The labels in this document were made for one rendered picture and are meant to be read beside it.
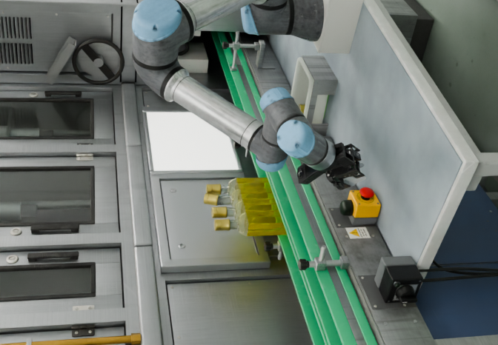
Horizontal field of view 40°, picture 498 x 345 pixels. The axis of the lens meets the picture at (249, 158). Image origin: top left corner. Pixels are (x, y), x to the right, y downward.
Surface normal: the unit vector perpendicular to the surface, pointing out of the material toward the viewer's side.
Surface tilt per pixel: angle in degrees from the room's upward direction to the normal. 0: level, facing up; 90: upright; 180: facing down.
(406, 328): 90
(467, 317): 90
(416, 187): 0
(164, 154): 90
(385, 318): 90
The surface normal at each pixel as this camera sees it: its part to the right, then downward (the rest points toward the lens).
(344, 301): 0.12, -0.81
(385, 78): -0.97, 0.01
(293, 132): -0.54, -0.29
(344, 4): 0.18, 0.65
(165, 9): 0.04, -0.58
